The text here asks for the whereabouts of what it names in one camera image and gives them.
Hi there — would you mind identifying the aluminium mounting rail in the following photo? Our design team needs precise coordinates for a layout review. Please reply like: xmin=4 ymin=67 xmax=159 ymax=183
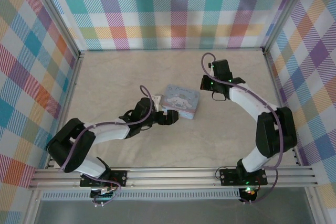
xmin=27 ymin=166 xmax=318 ymax=190

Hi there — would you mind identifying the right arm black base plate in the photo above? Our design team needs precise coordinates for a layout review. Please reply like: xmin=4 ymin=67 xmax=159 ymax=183
xmin=219 ymin=168 xmax=268 ymax=186

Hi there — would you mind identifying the thin black wire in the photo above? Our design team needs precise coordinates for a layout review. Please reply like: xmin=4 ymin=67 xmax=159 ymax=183
xmin=215 ymin=166 xmax=238 ymax=180

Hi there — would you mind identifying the plaid fabric backdrop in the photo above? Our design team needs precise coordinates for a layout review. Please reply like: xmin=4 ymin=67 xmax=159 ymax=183
xmin=0 ymin=0 xmax=79 ymax=224
xmin=41 ymin=0 xmax=299 ymax=51
xmin=267 ymin=0 xmax=336 ymax=224

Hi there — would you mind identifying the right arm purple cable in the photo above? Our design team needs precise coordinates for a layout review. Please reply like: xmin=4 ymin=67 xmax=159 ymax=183
xmin=201 ymin=52 xmax=286 ymax=205

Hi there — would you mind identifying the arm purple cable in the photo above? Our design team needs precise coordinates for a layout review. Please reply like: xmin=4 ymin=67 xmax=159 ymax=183
xmin=59 ymin=84 xmax=154 ymax=208
xmin=201 ymin=52 xmax=286 ymax=205

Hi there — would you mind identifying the grey slotted cable duct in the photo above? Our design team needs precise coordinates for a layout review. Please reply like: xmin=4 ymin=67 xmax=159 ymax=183
xmin=40 ymin=191 xmax=242 ymax=201

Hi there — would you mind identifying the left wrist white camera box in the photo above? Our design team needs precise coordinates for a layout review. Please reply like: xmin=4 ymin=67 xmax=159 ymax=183
xmin=152 ymin=94 xmax=163 ymax=112

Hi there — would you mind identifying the blue cartoon tin box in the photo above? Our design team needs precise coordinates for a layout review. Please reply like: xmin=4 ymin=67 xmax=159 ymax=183
xmin=159 ymin=83 xmax=202 ymax=120

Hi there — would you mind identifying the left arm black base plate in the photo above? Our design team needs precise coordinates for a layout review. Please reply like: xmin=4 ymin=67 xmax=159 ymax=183
xmin=79 ymin=170 xmax=128 ymax=188

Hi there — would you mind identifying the grey metal sheet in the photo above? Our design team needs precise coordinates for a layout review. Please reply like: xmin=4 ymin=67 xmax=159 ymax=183
xmin=34 ymin=199 xmax=316 ymax=224

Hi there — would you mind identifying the aluminium frame post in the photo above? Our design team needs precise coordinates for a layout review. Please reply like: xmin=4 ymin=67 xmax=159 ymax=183
xmin=262 ymin=0 xmax=314 ymax=55
xmin=26 ymin=0 xmax=81 ymax=58

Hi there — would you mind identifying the aluminium frame crossbar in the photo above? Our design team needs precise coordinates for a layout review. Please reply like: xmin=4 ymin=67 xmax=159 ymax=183
xmin=78 ymin=47 xmax=266 ymax=53

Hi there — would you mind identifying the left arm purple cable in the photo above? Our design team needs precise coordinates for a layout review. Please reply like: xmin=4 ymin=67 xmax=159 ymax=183
xmin=59 ymin=84 xmax=154 ymax=208

